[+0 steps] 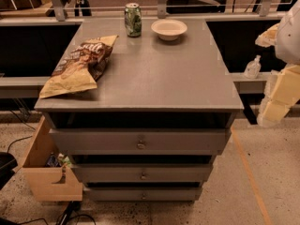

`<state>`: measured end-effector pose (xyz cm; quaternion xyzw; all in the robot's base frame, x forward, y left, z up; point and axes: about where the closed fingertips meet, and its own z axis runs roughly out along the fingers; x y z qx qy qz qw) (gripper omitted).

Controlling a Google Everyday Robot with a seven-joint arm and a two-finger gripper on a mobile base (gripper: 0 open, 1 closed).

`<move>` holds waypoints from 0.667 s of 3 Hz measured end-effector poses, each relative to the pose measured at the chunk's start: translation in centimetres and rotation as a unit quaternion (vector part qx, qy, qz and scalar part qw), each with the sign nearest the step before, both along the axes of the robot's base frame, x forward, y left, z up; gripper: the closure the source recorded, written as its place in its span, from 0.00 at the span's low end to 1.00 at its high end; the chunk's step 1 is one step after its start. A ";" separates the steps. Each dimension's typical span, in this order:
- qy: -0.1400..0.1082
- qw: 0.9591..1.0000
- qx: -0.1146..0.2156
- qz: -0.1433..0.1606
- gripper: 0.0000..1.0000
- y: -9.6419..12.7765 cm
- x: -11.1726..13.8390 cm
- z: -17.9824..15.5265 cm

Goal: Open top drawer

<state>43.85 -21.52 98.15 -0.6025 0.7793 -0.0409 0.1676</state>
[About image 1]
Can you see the green soda can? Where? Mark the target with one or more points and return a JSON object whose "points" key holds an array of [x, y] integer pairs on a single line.
{"points": [[133, 20]]}

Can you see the clear sanitizer bottle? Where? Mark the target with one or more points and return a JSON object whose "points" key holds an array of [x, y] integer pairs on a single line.
{"points": [[253, 68]]}

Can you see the grey bottom drawer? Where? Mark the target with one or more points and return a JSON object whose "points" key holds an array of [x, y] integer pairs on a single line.
{"points": [[143, 194]]}

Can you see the grey middle drawer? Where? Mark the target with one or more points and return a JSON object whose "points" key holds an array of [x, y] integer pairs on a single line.
{"points": [[122, 173]]}

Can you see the white paper bowl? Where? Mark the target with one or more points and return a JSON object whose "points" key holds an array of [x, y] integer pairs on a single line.
{"points": [[169, 30]]}

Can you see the grey drawer cabinet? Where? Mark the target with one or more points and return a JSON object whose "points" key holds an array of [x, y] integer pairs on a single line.
{"points": [[150, 84]]}

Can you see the items inside wooden box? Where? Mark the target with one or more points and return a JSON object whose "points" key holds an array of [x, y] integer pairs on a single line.
{"points": [[59, 160]]}

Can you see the grey side shelf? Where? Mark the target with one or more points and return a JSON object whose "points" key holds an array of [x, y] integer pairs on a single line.
{"points": [[21, 87], [243, 85]]}

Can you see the grey side shelf left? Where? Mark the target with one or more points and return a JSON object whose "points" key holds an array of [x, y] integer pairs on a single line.
{"points": [[21, 87]]}

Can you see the brown yellow chip bag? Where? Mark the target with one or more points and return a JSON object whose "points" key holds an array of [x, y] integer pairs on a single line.
{"points": [[81, 69]]}

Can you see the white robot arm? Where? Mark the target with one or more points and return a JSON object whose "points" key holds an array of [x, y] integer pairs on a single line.
{"points": [[287, 47]]}

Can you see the grey top drawer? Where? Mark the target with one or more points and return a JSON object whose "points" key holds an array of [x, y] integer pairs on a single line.
{"points": [[98, 141]]}

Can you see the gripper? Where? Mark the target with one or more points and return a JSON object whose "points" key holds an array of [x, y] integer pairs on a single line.
{"points": [[290, 37]]}

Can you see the grey drawer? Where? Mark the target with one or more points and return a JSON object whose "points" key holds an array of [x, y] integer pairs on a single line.
{"points": [[122, 173], [98, 141], [143, 194]]}

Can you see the black office chair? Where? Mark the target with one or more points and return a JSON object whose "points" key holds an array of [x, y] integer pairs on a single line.
{"points": [[195, 6]]}

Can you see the grey side shelf right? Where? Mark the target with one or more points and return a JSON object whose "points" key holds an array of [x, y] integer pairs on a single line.
{"points": [[243, 85]]}

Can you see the black object at left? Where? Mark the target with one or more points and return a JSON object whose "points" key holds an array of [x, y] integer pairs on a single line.
{"points": [[7, 164]]}

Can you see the light wooden box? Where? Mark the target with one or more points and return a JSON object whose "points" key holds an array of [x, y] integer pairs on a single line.
{"points": [[48, 184]]}

